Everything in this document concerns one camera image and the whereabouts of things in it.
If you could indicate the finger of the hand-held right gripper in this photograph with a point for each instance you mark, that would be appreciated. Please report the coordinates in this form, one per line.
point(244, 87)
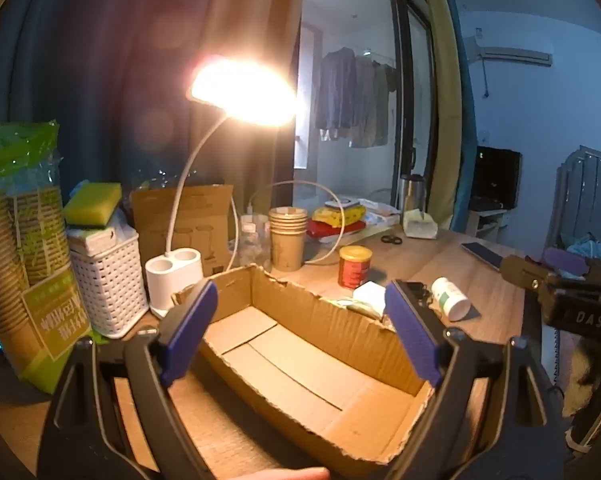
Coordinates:
point(565, 262)
point(523, 270)

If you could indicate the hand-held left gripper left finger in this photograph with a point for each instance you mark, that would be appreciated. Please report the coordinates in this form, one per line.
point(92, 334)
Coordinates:
point(190, 330)

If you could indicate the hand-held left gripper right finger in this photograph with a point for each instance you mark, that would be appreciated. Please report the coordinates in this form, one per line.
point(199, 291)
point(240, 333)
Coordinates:
point(410, 330)

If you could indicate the white pill bottle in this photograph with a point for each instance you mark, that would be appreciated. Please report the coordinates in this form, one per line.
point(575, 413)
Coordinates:
point(450, 299)

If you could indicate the white charger adapter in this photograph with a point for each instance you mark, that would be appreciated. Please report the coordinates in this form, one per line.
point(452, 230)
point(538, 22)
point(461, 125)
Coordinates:
point(370, 297)

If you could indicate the red can with yellow lid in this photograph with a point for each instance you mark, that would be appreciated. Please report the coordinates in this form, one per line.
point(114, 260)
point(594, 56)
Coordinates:
point(354, 267)

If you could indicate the cardboard box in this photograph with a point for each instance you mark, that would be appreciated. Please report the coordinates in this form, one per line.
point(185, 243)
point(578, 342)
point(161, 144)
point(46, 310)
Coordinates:
point(290, 360)

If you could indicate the person's left hand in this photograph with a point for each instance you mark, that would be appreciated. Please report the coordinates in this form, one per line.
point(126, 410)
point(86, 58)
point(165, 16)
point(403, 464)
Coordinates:
point(290, 475)

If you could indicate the light blue cloth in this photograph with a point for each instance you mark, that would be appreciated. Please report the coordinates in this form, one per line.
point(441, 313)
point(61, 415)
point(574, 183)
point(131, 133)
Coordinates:
point(588, 249)

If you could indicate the black smartphone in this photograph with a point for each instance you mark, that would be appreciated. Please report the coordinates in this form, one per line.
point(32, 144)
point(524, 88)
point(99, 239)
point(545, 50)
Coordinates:
point(483, 256)

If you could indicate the white desk lamp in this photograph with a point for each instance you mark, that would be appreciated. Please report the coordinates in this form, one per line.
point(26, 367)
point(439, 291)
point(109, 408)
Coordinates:
point(173, 272)

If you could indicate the white television stand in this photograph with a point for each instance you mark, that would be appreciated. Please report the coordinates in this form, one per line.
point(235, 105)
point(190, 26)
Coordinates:
point(488, 221)

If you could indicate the grey ribbed radiator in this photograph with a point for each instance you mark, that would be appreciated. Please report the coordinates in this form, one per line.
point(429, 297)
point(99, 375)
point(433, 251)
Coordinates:
point(588, 190)

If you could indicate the white woven plastic basket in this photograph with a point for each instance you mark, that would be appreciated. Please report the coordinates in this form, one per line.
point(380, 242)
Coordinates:
point(110, 285)

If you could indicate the black television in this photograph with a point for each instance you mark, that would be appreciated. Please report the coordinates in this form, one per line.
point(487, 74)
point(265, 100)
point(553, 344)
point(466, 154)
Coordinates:
point(498, 177)

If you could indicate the pale yellow tissue pack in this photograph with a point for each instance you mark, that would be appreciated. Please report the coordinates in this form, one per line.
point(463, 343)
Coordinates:
point(420, 224)

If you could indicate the clear plastic jar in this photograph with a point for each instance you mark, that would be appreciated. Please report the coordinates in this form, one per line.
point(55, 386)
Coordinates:
point(254, 242)

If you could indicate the brown cardboard lamp packaging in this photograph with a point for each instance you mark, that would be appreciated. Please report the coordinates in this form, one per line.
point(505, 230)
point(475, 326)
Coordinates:
point(205, 220)

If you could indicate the clear plastic bag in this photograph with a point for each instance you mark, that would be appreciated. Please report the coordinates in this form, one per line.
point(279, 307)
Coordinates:
point(128, 227)

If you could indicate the white flat packets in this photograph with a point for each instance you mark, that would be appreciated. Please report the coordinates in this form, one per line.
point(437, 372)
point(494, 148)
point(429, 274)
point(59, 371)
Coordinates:
point(380, 212)

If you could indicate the red flat packet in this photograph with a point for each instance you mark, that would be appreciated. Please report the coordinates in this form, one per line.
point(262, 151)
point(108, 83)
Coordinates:
point(330, 232)

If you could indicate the stack of brown paper cups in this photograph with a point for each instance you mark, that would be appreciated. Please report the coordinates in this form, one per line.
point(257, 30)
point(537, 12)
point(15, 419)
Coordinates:
point(286, 240)

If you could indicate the yellow snack packet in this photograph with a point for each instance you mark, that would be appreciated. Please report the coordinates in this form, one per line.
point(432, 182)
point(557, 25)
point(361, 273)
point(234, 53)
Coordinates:
point(338, 216)

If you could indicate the white tissue pack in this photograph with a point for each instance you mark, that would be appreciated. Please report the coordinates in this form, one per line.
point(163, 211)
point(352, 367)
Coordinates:
point(90, 239)

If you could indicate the steel thermos flask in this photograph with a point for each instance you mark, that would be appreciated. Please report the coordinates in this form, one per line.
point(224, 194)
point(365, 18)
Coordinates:
point(411, 192)

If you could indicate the yellow green sponge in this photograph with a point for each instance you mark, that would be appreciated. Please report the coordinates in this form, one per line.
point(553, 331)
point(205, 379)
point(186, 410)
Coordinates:
point(93, 202)

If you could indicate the yellow green curtain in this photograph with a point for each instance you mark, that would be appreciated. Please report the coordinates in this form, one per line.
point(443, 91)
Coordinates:
point(448, 110)

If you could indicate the green pack of paper cups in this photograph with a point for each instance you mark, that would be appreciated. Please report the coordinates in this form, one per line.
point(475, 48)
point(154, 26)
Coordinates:
point(25, 240)

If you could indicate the white air conditioner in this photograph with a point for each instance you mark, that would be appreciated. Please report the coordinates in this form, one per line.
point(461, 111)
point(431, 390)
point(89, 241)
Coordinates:
point(513, 55)

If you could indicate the hanging olive shirt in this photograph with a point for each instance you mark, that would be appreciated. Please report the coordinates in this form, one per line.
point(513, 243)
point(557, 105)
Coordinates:
point(385, 100)

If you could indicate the hanging grey shirt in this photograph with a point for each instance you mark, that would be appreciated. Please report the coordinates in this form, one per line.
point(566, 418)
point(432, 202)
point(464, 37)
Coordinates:
point(364, 105)

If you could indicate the hanging blue shirt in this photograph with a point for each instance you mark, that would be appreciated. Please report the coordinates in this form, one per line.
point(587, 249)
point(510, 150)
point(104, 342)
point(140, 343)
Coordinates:
point(335, 90)

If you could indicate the black sliding door frame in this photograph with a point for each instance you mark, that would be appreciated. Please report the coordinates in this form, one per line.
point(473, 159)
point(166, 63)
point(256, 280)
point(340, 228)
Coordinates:
point(403, 85)

